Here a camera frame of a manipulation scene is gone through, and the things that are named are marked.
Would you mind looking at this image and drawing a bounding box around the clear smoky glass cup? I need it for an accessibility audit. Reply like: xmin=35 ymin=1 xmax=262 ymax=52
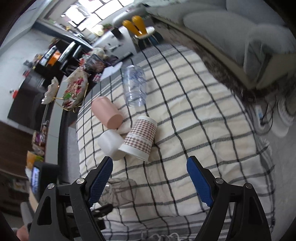
xmin=98 ymin=178 xmax=137 ymax=208

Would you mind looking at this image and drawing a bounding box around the white plastic cup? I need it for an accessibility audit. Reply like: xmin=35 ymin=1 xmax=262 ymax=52
xmin=97 ymin=130 xmax=125 ymax=161

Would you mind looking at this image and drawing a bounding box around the checkered paper cup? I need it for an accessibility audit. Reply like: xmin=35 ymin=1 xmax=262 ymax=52
xmin=119 ymin=115 xmax=157 ymax=162

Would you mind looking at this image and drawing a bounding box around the pink plastic cup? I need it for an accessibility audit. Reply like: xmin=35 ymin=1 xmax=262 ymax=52
xmin=91 ymin=96 xmax=123 ymax=130

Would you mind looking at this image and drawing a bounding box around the black cup on table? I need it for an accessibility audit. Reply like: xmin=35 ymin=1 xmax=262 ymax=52
xmin=111 ymin=27 xmax=122 ymax=39

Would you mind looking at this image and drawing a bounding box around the person right hand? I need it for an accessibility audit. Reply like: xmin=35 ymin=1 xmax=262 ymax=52
xmin=16 ymin=225 xmax=29 ymax=241

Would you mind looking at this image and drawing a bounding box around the orange snack bag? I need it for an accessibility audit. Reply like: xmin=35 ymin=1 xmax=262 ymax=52
xmin=26 ymin=151 xmax=44 ymax=170

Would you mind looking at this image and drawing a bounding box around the white TV cabinet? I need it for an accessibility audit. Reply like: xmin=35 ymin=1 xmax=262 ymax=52
xmin=43 ymin=83 xmax=67 ymax=165

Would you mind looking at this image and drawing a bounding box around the white power strip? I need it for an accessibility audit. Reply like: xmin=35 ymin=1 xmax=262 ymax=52
xmin=254 ymin=104 xmax=265 ymax=128

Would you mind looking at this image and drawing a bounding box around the white floor fan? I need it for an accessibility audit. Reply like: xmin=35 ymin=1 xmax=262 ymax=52
xmin=271 ymin=95 xmax=295 ymax=138

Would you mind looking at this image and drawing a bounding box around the plaid checkered tablecloth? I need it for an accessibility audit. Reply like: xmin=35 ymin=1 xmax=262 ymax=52
xmin=76 ymin=44 xmax=275 ymax=240

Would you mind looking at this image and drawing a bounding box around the upper white shell bowl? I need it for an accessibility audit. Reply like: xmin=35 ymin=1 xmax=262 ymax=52
xmin=41 ymin=77 xmax=59 ymax=105

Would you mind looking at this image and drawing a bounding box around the lower candy bowl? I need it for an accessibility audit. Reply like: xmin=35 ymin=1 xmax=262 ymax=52
xmin=62 ymin=67 xmax=88 ymax=110

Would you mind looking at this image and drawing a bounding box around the clear plastic bottle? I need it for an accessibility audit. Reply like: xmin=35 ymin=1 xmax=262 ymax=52
xmin=123 ymin=65 xmax=147 ymax=107

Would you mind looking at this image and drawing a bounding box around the glass snack jar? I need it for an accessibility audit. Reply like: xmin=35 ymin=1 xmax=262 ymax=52
xmin=85 ymin=54 xmax=107 ymax=73

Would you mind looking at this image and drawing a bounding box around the black upright piano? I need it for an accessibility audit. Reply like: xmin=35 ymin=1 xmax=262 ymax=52
xmin=33 ymin=39 xmax=81 ymax=78

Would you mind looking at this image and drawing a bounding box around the grey sectional sofa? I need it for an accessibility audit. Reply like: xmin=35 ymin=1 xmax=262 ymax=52
xmin=139 ymin=1 xmax=295 ymax=89

